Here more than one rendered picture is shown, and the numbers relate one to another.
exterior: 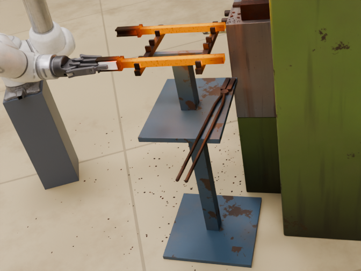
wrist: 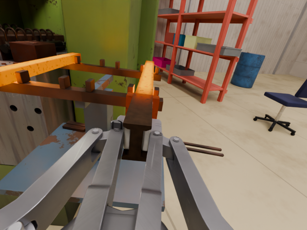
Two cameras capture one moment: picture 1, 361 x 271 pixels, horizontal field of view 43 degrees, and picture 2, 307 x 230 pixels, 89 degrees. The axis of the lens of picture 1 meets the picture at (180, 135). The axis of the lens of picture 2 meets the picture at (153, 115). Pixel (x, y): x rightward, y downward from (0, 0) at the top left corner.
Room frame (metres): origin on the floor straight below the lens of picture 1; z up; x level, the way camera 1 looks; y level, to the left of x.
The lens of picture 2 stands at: (1.48, 0.34, 1.06)
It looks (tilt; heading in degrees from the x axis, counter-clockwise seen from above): 27 degrees down; 246
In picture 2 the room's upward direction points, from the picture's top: 8 degrees clockwise
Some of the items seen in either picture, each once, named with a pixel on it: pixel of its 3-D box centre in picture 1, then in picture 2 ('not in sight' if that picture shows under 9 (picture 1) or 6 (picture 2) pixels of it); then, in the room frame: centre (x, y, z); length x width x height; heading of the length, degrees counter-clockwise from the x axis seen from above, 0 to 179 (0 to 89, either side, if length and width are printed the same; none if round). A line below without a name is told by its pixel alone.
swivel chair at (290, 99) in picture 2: not in sight; (291, 96); (-1.18, -0.93, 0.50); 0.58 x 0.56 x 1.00; 96
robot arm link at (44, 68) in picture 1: (50, 66); not in sight; (1.51, 0.40, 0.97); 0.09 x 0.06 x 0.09; 159
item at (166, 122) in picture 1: (190, 107); (101, 156); (1.46, -0.06, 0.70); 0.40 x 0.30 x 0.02; 158
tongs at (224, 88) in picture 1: (209, 123); (141, 138); (1.31, -0.11, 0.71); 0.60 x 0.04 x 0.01; 152
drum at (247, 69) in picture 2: not in sight; (246, 69); (-2.79, -3.07, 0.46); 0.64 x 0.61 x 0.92; 93
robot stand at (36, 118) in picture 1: (44, 134); not in sight; (2.12, 0.73, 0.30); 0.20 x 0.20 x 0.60; 4
